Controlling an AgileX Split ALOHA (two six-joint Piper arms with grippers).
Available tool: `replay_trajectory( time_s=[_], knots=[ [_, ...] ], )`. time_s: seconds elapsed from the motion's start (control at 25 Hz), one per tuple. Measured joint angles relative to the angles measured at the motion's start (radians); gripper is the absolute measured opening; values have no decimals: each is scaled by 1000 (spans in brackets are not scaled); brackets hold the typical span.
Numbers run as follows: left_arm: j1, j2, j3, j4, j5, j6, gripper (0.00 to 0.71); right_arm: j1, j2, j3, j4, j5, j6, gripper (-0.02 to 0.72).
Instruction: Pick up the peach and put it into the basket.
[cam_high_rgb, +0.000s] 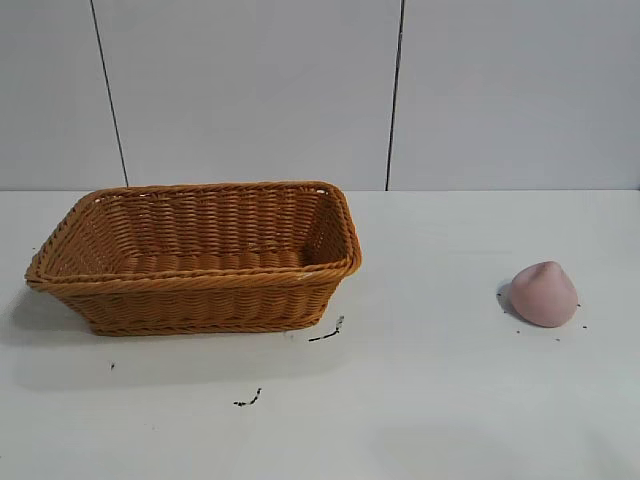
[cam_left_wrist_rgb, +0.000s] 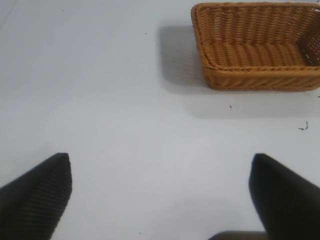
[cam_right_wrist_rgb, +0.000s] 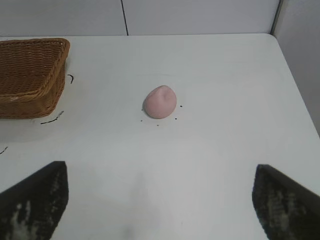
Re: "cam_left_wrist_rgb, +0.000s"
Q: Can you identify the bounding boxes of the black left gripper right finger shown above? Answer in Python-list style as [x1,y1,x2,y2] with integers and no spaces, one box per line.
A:
[248,153,320,240]

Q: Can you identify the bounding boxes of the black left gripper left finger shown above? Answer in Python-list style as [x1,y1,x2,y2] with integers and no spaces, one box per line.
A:
[0,152,73,240]

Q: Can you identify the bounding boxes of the brown wicker basket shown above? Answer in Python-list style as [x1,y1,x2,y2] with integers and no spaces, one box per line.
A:
[190,1,320,92]

